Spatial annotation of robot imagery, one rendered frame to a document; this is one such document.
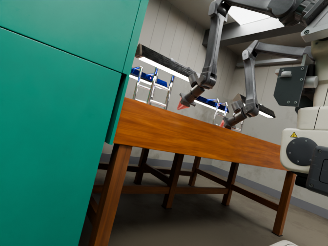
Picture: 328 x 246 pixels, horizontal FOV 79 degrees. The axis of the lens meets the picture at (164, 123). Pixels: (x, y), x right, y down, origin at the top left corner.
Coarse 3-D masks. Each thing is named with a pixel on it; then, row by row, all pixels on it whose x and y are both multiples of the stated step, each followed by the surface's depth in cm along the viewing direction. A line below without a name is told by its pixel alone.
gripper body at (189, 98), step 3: (180, 93) 113; (183, 93) 114; (189, 93) 110; (183, 96) 112; (186, 96) 111; (189, 96) 110; (192, 96) 109; (183, 99) 110; (186, 99) 111; (189, 99) 111; (192, 99) 110; (195, 99) 111; (186, 102) 111; (189, 102) 112; (192, 102) 114; (195, 105) 115
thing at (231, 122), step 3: (225, 117) 129; (231, 117) 126; (234, 117) 124; (225, 120) 127; (228, 120) 127; (231, 120) 125; (234, 120) 124; (225, 123) 125; (228, 123) 127; (231, 123) 126; (234, 123) 125; (231, 126) 127; (234, 126) 130
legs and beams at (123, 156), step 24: (120, 144) 80; (120, 168) 81; (144, 168) 215; (192, 168) 273; (96, 192) 138; (120, 192) 83; (144, 192) 160; (168, 192) 174; (192, 192) 191; (216, 192) 212; (240, 192) 213; (288, 192) 176; (96, 216) 83; (96, 240) 80
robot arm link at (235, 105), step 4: (232, 104) 127; (236, 104) 125; (240, 104) 124; (232, 108) 128; (236, 108) 124; (244, 108) 119; (248, 108) 117; (252, 108) 116; (244, 112) 119; (248, 116) 122
